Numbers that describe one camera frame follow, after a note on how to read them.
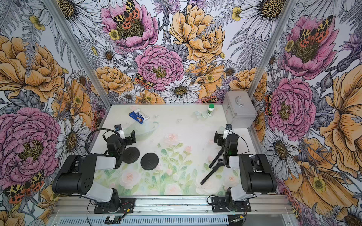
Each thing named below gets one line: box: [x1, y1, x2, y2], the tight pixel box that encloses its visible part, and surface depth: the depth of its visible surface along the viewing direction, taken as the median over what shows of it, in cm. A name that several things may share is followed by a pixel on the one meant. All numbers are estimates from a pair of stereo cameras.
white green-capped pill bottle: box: [206, 103, 215, 117], surface depth 111 cm
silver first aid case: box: [222, 90, 257, 129], surface depth 103 cm
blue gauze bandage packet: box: [128, 108, 150, 125], surface depth 113 cm
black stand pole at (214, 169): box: [199, 161, 225, 186], surface depth 87 cm
